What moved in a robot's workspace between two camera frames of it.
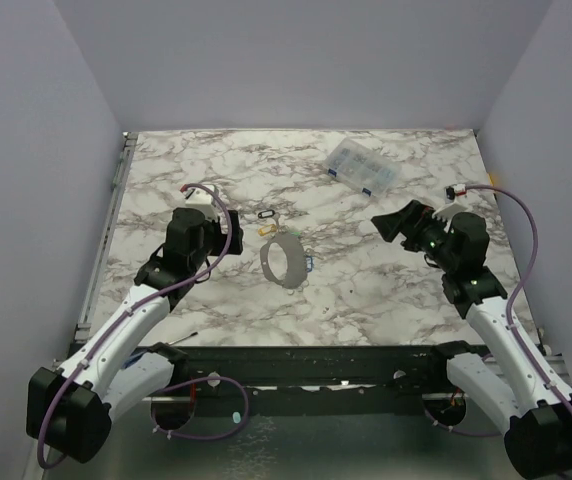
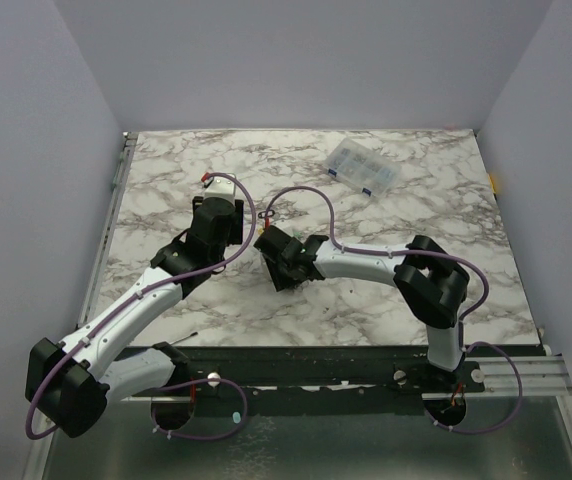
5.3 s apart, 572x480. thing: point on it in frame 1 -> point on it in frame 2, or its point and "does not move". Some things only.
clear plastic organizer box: (366, 169) does not move
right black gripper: (411, 223) -> (270, 248)
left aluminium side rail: (84, 326) does not move
